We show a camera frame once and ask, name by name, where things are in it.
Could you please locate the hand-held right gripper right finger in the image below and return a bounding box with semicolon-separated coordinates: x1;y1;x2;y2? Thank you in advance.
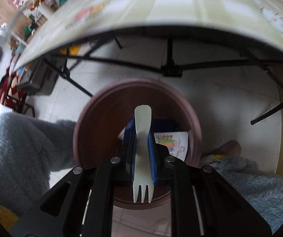
148;131;272;237

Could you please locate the person's right leg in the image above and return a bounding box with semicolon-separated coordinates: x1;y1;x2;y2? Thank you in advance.
200;153;283;237

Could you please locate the pink plastic bin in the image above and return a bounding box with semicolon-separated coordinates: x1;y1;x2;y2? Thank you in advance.
73;78;202;210

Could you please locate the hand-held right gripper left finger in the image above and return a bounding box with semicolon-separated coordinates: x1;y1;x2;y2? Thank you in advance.
10;131;137;237

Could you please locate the black folding table frame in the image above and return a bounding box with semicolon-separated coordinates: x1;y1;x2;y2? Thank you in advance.
43;28;283;125

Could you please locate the person's left leg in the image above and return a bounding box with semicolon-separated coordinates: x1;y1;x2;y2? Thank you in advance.
0;113;79;216

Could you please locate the folding table with checked cloth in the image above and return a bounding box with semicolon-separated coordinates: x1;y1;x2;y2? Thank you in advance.
9;0;283;72

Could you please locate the black case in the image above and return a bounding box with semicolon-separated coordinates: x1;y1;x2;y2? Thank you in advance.
17;59;58;96

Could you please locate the white plastic fork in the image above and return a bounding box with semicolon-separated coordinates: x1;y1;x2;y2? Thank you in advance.
132;104;154;203

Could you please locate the colourful printed paper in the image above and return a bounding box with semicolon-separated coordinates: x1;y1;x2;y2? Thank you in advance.
154;131;189;164

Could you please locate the person's right foot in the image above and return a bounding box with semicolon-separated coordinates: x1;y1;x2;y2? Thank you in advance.
214;140;242;156

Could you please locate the person's leg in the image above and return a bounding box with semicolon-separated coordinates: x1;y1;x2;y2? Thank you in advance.
0;113;79;216
200;153;283;237

